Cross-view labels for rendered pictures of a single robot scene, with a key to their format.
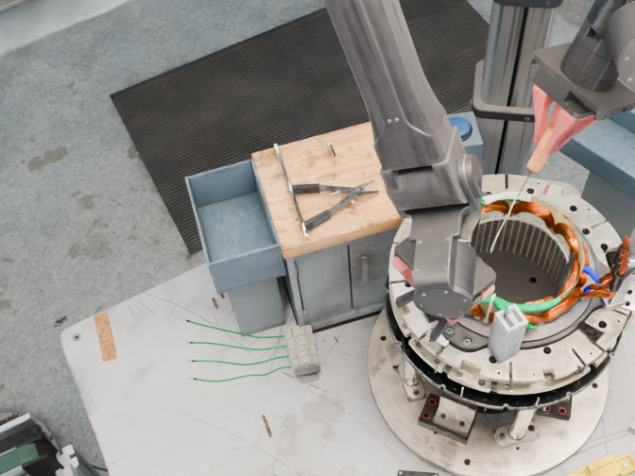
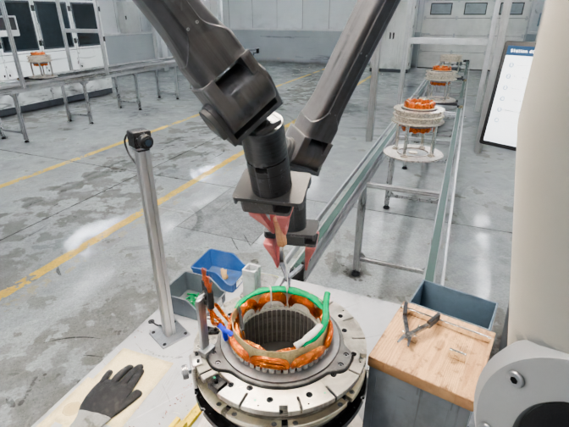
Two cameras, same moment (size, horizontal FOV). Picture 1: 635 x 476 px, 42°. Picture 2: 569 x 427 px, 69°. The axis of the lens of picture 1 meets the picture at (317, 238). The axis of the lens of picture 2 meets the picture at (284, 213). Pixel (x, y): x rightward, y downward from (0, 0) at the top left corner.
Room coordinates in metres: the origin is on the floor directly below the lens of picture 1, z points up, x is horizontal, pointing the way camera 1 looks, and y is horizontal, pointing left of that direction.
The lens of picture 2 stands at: (0.96, -0.68, 1.64)
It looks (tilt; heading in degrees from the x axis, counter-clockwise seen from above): 26 degrees down; 134
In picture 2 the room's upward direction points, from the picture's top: straight up
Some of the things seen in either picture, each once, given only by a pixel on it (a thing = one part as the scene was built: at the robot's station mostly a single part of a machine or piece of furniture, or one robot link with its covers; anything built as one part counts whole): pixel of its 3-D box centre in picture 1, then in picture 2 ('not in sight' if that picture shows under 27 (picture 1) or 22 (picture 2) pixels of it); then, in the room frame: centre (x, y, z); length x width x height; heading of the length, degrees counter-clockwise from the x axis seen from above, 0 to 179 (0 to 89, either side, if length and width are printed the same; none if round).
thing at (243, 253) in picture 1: (245, 260); (443, 351); (0.71, 0.12, 0.92); 0.17 x 0.11 x 0.28; 10
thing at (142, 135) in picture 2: not in sight; (141, 140); (0.05, -0.22, 1.37); 0.06 x 0.04 x 0.04; 176
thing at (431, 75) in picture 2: not in sight; (439, 85); (-1.05, 3.87, 0.94); 0.39 x 0.39 x 0.30
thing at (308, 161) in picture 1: (330, 187); (433, 348); (0.74, -0.03, 1.05); 0.20 x 0.19 x 0.02; 100
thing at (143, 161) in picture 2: not in sight; (157, 252); (0.04, -0.22, 1.07); 0.03 x 0.03 x 0.57; 86
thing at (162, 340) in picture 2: not in sight; (169, 333); (0.04, -0.22, 0.78); 0.09 x 0.09 x 0.01; 86
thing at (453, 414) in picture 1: (455, 411); not in sight; (0.44, -0.18, 0.85); 0.06 x 0.04 x 0.05; 58
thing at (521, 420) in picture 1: (525, 409); not in sight; (0.41, -0.27, 0.91); 0.02 x 0.02 x 0.21
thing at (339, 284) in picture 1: (334, 238); (422, 400); (0.74, -0.03, 0.91); 0.19 x 0.19 x 0.26; 10
